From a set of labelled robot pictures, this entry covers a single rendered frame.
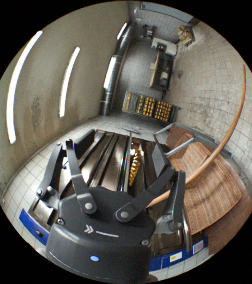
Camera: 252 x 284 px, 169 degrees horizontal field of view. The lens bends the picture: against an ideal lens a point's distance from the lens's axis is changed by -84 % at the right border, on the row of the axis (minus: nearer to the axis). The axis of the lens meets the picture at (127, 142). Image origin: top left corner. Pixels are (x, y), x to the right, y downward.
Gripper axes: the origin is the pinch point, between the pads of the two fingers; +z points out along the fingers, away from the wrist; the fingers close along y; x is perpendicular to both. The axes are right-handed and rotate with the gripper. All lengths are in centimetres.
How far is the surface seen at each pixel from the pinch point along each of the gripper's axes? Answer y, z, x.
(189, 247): 31.0, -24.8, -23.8
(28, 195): -70, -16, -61
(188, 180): 31.6, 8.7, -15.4
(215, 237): 90, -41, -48
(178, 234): 53, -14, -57
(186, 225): 30.9, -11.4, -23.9
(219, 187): 89, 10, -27
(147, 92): 54, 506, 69
